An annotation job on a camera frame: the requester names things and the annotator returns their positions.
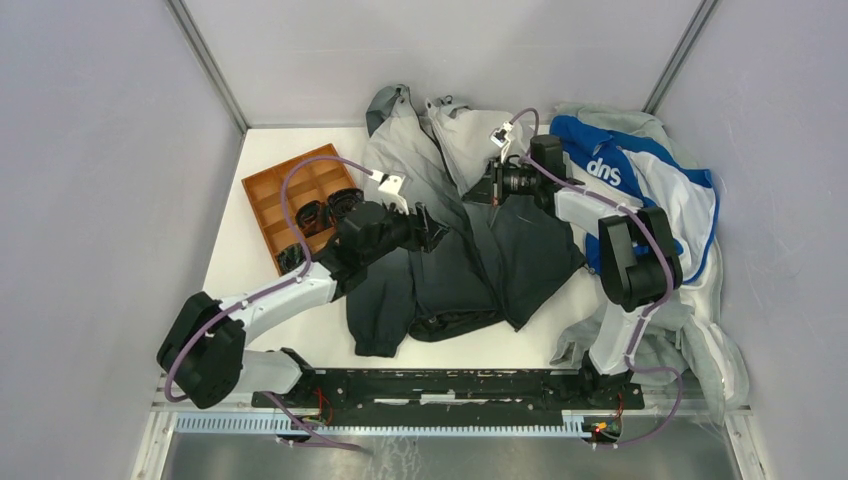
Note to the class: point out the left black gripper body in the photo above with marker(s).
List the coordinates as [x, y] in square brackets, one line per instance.
[408, 236]

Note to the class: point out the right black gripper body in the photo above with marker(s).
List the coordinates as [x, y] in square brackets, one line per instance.
[497, 182]

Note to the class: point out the grey black zip jacket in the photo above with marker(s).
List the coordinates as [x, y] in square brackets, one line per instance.
[495, 264]

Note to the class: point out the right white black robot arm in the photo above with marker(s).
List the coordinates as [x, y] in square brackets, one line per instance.
[639, 265]

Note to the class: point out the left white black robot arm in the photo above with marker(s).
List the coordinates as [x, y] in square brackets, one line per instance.
[206, 355]

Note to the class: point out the blue white jacket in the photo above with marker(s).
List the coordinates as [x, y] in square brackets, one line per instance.
[642, 172]

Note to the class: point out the orange compartment tray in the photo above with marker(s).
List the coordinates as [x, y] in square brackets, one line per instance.
[276, 193]

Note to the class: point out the grey hoodie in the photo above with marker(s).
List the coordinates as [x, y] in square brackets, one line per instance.
[684, 334]

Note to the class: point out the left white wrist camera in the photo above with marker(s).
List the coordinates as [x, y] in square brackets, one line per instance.
[388, 190]

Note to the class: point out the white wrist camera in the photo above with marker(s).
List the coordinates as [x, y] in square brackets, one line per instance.
[388, 190]
[502, 138]

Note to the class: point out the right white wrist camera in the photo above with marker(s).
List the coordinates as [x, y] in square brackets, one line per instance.
[502, 138]

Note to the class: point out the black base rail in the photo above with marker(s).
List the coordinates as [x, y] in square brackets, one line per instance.
[453, 398]

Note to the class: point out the white slotted cable duct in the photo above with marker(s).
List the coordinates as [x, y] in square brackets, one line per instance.
[278, 424]

